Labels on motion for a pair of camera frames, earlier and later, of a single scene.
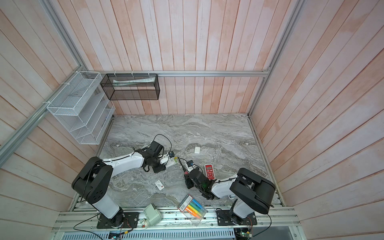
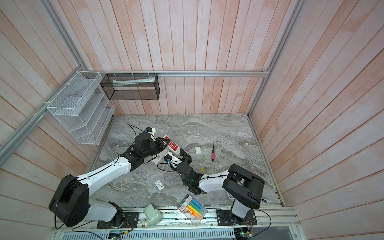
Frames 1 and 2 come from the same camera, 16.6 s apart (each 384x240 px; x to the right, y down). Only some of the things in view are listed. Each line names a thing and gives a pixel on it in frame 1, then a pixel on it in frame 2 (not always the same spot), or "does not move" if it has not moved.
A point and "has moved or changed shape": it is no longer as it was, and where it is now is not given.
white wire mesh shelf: (82, 108) does not move
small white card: (159, 185) does not move
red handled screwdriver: (185, 172) has moved or changed shape
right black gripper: (188, 179) -> (187, 158)
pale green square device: (152, 215) does not move
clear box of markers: (193, 210) does not move
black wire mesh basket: (131, 86) does not move
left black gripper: (160, 169) -> (161, 144)
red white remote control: (209, 171) -> (172, 146)
